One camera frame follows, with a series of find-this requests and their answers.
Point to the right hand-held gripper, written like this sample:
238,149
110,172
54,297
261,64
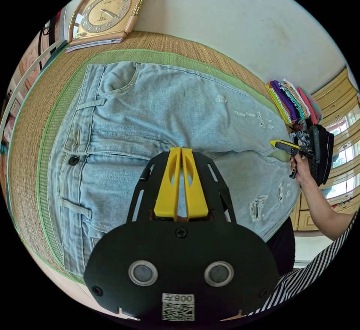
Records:
323,152

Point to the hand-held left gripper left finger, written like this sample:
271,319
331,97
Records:
168,189

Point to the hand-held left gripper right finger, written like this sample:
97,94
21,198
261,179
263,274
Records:
195,194

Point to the light blue ripped jeans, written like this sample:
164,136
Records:
146,116

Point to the person's right forearm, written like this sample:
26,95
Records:
326,211

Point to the person's right hand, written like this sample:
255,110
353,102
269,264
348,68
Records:
303,169

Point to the pile of clothes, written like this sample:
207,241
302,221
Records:
291,100

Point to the yellow wooden cupboard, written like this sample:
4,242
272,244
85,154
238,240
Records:
303,214

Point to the person's body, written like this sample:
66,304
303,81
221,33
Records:
306,282

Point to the thin paper booklet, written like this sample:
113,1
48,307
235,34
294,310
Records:
92,45

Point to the gold square clock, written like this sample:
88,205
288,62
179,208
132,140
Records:
108,13

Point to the window with yellow wooden frame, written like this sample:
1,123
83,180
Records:
341,138

